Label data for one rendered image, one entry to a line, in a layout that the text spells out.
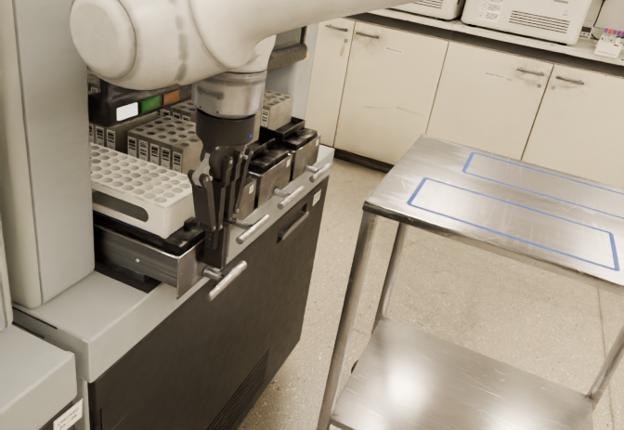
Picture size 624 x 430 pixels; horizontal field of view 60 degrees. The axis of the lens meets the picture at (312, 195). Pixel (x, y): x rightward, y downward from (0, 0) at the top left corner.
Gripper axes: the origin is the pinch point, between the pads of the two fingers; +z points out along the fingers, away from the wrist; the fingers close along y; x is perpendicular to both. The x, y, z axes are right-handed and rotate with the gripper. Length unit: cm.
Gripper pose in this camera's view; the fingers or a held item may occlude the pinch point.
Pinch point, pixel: (215, 243)
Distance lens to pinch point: 78.5
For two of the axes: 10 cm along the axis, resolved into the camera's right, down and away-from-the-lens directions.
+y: -4.0, 3.6, -8.5
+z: -1.5, 8.9, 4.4
